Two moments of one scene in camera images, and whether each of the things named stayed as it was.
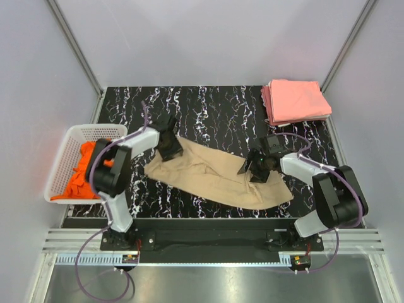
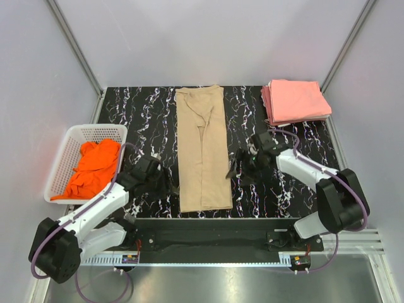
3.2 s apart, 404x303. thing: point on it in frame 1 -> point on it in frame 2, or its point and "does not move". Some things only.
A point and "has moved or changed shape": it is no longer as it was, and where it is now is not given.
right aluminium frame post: [355, 30] does not move
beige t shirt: [211, 173] has moved or changed shape
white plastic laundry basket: [69, 154] does not move
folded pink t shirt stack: [287, 101] does not move
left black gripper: [177, 149] -> [166, 189]
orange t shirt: [80, 187] does not move
